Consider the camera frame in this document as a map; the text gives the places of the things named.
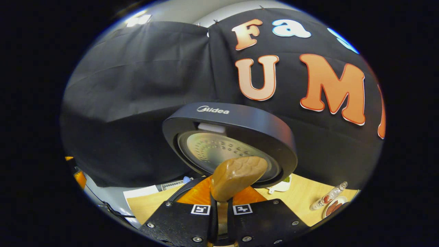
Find white round plate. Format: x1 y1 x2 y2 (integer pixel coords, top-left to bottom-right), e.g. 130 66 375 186
322 196 348 219

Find black cable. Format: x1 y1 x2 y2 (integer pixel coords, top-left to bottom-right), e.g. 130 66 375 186
99 202 138 220

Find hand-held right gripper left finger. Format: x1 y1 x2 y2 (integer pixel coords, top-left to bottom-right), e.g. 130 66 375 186
137 176 218 247

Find white divided condiment dish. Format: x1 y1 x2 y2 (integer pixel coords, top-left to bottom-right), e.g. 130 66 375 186
266 174 293 195

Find clear drink bottle red label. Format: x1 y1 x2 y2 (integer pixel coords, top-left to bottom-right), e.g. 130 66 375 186
310 181 348 211

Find black rice cooker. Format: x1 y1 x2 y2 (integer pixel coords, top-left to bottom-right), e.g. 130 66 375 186
162 102 298 206

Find white slatted crate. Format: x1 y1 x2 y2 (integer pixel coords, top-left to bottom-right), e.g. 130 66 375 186
156 179 187 192

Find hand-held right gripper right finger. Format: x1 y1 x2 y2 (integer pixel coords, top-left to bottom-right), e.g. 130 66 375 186
226 185 311 247

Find wooden spoon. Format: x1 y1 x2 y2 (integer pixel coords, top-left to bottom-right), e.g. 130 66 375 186
210 156 269 237

